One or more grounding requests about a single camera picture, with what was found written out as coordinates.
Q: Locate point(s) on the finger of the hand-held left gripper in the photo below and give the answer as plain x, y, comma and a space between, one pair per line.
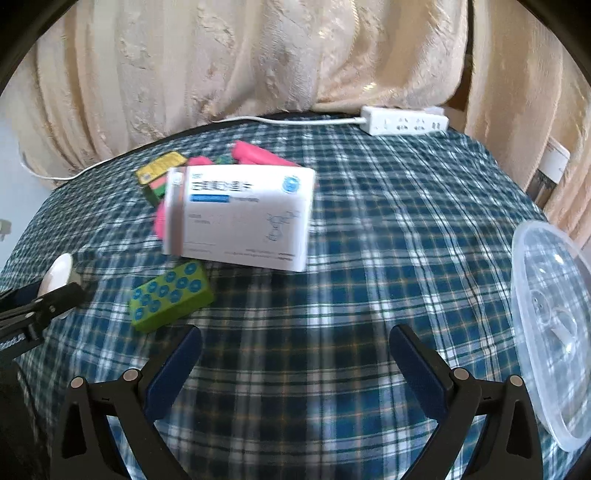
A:
21, 294
51, 304

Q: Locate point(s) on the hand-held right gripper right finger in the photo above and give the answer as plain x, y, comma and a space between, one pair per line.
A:
415, 369

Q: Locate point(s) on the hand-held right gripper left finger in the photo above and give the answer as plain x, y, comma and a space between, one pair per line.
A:
175, 369

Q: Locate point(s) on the white round lid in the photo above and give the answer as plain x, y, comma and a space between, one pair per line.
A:
57, 272

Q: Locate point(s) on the large green dotted block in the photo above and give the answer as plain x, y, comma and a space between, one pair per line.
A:
171, 295

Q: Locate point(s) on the pink foam tube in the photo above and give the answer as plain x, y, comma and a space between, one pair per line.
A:
263, 154
161, 221

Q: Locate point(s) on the clear plastic bowl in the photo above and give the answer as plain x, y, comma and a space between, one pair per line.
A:
554, 369

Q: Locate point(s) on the green building block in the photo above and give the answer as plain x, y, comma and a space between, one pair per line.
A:
154, 197

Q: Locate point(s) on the pink building block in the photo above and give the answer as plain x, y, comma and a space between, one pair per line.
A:
159, 184

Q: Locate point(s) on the white medicine box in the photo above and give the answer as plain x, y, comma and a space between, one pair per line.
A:
240, 217

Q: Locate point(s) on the yellow green box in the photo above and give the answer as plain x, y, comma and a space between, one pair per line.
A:
159, 168

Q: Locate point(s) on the small green dotted block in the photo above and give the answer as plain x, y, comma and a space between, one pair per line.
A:
225, 158

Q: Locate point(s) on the blue plaid tablecloth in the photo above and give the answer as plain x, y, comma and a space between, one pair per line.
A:
369, 230

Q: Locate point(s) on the white power strip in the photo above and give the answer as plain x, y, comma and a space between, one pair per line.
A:
406, 121

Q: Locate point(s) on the white tower heater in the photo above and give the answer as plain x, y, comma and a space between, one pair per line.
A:
554, 159

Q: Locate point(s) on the narrow cream curtain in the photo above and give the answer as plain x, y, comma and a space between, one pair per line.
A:
508, 115

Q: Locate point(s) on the wide cream curtain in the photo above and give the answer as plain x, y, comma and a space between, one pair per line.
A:
184, 69

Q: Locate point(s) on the grey wall socket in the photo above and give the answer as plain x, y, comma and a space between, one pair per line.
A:
4, 229

